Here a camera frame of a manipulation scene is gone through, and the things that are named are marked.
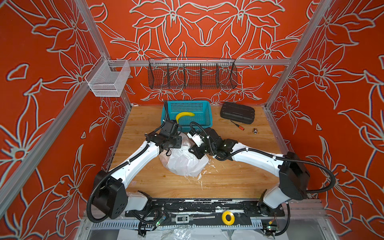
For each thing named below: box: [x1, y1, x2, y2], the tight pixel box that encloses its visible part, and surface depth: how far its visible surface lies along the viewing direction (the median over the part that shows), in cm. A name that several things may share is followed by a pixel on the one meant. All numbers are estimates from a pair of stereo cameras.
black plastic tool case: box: [220, 102, 255, 125], surface depth 109 cm
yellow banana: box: [176, 112, 195, 124], surface depth 113 cm
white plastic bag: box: [158, 131, 210, 177], surface depth 81 cm
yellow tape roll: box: [221, 210, 235, 226], surface depth 71 cm
